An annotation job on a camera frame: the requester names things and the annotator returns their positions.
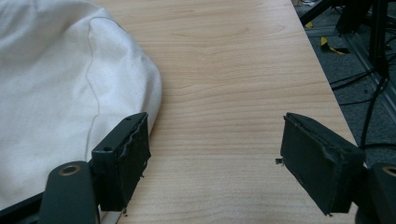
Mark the yellow and black tape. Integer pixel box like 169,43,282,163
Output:
320,36,351,56

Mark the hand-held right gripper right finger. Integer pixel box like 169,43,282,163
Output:
276,112,366,217

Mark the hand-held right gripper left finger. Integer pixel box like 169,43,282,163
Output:
91,112,152,217

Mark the black metal stand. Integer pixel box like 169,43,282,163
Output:
300,0,396,78

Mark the white cloth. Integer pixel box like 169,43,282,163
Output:
0,0,163,211

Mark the black cable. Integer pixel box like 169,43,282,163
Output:
329,69,396,149

